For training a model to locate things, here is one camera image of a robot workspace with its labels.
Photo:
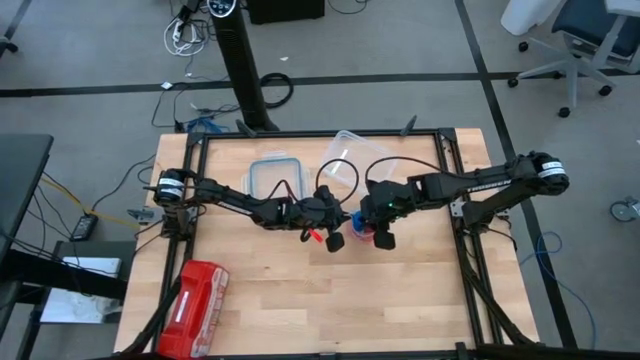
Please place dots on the red tag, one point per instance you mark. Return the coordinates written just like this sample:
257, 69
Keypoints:
316, 236

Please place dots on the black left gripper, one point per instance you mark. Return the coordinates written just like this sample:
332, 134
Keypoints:
310, 212

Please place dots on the grey office chair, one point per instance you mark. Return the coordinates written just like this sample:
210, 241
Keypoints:
595, 20

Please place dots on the clear zip plastic bag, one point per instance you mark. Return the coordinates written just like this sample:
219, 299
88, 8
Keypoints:
361, 231

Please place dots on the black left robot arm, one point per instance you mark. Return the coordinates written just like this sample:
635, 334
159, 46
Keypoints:
225, 200

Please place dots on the white flat device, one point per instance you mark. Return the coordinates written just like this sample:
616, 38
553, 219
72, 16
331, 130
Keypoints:
92, 267

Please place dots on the teal-rimmed container lid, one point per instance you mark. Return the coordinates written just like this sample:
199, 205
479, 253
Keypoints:
270, 175

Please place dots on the dark desk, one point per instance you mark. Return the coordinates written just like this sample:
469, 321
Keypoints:
20, 170

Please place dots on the black box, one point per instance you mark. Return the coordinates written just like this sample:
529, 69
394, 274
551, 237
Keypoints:
285, 10

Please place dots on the white bin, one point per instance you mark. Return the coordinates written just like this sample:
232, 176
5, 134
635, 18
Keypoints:
525, 15

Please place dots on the black power adapter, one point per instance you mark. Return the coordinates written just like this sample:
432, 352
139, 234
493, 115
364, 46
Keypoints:
84, 227

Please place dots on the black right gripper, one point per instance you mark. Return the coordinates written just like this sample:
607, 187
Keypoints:
390, 200

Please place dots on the grey swivel chair base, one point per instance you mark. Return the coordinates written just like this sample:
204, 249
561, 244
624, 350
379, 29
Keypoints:
7, 46

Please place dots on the grey caster wheel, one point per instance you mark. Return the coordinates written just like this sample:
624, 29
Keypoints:
624, 211

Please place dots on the black tower fan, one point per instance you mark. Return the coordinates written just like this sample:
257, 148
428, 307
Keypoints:
240, 60

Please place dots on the red first aid kit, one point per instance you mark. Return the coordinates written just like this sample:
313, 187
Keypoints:
195, 305

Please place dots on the blue bandage strip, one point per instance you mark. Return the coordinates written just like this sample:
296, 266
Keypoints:
357, 220

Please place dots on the clear plastic container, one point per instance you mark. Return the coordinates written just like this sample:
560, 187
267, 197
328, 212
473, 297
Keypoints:
345, 150

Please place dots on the red bandage roll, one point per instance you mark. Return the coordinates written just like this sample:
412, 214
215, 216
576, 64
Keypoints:
365, 235

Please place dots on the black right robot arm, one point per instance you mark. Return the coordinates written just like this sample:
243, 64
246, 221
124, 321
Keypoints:
490, 185

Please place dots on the silver mounting plate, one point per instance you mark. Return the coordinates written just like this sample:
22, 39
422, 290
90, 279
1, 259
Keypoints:
140, 215
455, 208

